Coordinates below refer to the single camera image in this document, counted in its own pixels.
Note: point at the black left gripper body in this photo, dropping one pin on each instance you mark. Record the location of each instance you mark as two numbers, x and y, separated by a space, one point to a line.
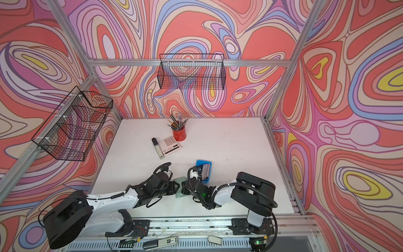
168 190

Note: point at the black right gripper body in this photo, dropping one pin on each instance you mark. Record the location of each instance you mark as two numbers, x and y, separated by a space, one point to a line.
186 191

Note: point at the green card holder wallet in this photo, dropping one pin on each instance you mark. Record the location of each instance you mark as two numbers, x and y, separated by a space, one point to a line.
180 187

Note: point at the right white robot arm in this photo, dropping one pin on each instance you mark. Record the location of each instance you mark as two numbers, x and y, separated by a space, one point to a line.
254 193

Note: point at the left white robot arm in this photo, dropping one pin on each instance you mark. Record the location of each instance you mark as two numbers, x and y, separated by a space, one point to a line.
80 214

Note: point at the stack of credit cards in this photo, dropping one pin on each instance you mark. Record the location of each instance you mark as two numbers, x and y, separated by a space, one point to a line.
205 169

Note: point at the blue plastic card tray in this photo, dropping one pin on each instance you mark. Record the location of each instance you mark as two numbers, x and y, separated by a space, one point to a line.
199 163

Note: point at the grey stapler black tip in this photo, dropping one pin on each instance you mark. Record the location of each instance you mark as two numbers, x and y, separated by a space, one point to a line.
157 148

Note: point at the pink calculator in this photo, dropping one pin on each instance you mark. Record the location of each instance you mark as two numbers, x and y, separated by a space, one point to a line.
169 145

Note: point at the small grey oval object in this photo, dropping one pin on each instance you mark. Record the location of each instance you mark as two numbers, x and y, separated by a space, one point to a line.
215 240

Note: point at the red metal pen cup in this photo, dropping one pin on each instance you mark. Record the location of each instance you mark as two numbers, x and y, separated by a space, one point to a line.
179 134

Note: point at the grey remote device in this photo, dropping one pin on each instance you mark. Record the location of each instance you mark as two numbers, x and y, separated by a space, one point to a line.
160 243

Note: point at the pens and pencils bunch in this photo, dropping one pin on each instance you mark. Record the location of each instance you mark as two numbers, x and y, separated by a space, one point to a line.
177 124

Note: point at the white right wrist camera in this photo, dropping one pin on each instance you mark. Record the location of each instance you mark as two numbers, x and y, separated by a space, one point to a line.
197 174

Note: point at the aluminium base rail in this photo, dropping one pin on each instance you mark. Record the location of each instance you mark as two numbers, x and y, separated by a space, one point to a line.
189 226

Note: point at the black wire basket left wall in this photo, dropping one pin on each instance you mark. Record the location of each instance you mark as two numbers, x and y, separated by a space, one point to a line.
69 134

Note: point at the black wire basket wall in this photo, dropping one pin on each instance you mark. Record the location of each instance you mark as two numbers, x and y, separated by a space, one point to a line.
192 71
69 134

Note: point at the black wire basket back wall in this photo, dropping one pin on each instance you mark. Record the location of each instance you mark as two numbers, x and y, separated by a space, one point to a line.
192 71

